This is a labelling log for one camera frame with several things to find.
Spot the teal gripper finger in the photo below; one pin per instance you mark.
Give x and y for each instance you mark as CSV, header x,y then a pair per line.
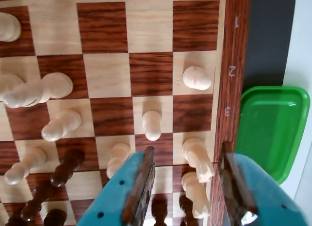
x,y
114,194
260,194

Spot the dark wooden chess piece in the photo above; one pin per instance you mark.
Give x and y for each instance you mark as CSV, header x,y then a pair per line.
x,y
187,209
68,167
14,218
159,209
36,199
54,217

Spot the tall white wooden chess piece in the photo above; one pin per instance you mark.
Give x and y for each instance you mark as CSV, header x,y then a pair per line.
x,y
7,81
195,194
56,86

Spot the green plastic tray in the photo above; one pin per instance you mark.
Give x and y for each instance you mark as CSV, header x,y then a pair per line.
x,y
270,128

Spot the white wooden knight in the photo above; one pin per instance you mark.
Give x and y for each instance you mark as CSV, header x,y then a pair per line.
x,y
197,157

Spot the wooden chessboard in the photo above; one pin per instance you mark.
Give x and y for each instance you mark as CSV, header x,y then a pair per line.
x,y
107,72

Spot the black mat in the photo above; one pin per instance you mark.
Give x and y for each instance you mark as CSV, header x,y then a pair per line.
x,y
270,36

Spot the white wooden king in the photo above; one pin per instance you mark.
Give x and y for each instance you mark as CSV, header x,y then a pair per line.
x,y
9,26

